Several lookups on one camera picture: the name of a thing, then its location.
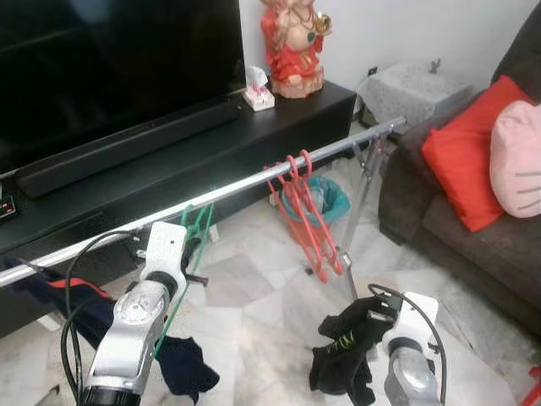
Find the silver metal clothes rack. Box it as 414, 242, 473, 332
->
0, 117, 407, 301

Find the red plastic hanger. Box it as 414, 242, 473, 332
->
266, 156, 331, 283
46, 277, 115, 299
283, 151, 347, 276

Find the black soundbar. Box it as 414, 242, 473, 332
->
15, 95, 242, 198

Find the black flat television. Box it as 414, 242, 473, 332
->
0, 0, 246, 174

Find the black electronic box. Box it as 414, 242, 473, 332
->
0, 193, 19, 222

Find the black knit garment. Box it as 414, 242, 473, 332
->
309, 296, 398, 405

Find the brown fabric sofa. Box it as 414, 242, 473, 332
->
378, 8, 541, 335

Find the white lace covered side table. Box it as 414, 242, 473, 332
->
355, 59, 474, 128

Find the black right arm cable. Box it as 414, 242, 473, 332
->
368, 283, 449, 403

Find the red cushion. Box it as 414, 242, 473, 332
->
421, 74, 533, 233

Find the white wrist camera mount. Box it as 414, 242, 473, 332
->
385, 292, 440, 352
142, 222, 189, 293

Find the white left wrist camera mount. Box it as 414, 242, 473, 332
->
142, 222, 189, 293

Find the navy blue garment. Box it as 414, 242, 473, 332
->
0, 258, 221, 403

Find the green plastic hanger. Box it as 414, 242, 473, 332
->
152, 203, 216, 360

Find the red robed figurine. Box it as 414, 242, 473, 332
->
260, 0, 332, 99

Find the pink cat face cushion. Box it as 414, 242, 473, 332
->
490, 100, 541, 219

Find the red bin with teal bag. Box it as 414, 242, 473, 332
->
279, 175, 352, 246

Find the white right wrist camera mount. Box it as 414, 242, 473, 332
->
385, 292, 440, 352

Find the black television console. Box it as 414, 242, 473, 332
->
0, 80, 358, 339

